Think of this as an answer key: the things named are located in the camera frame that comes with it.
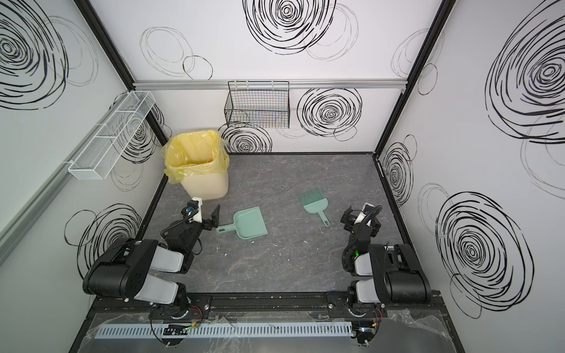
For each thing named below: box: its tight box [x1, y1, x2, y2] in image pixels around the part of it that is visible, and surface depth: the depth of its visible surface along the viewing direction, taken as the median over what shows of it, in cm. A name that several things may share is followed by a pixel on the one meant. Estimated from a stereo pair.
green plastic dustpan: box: [215, 205, 269, 240], surface depth 96 cm
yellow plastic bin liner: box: [160, 129, 230, 184], surface depth 95 cm
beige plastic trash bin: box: [180, 171, 229, 201], surface depth 93 cm
